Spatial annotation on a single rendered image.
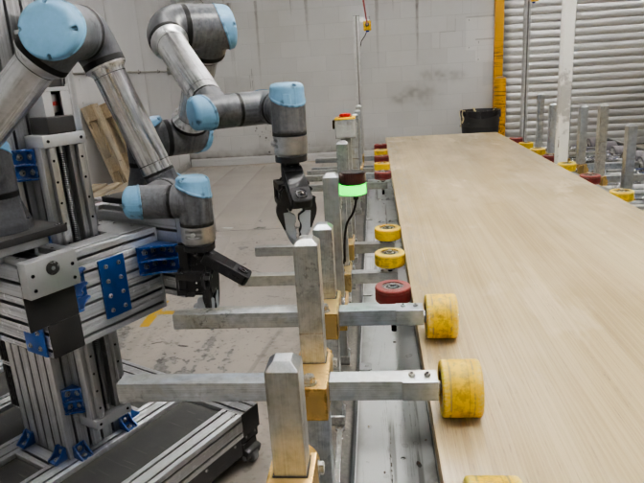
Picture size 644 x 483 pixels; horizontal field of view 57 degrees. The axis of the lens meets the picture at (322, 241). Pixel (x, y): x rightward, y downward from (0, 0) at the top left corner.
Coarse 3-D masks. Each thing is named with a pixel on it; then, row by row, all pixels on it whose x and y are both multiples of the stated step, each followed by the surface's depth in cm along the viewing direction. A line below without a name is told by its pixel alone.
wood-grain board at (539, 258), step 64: (448, 192) 226; (512, 192) 219; (576, 192) 213; (448, 256) 152; (512, 256) 149; (576, 256) 146; (640, 256) 143; (512, 320) 112; (576, 320) 111; (640, 320) 109; (512, 384) 90; (576, 384) 89; (640, 384) 88; (448, 448) 76; (512, 448) 76; (576, 448) 75; (640, 448) 74
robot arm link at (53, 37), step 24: (48, 0) 115; (24, 24) 115; (48, 24) 115; (72, 24) 115; (96, 24) 125; (24, 48) 117; (48, 48) 116; (72, 48) 117; (96, 48) 127; (24, 72) 120; (48, 72) 120; (0, 96) 122; (24, 96) 123; (0, 120) 124; (0, 144) 128
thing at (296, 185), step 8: (288, 168) 128; (296, 168) 129; (288, 176) 126; (296, 176) 127; (304, 176) 127; (288, 184) 125; (296, 184) 125; (304, 184) 125; (288, 192) 124; (296, 192) 123; (304, 192) 123; (296, 200) 122; (304, 200) 122; (296, 208) 123
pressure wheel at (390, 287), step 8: (392, 280) 136; (400, 280) 135; (376, 288) 132; (384, 288) 131; (392, 288) 131; (400, 288) 130; (408, 288) 130; (376, 296) 132; (384, 296) 130; (392, 296) 129; (400, 296) 129; (408, 296) 131; (392, 328) 135
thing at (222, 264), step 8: (208, 256) 132; (216, 256) 133; (224, 256) 136; (208, 264) 132; (216, 264) 132; (224, 264) 132; (232, 264) 134; (240, 264) 136; (224, 272) 132; (232, 272) 132; (240, 272) 132; (248, 272) 134; (232, 280) 133; (240, 280) 132
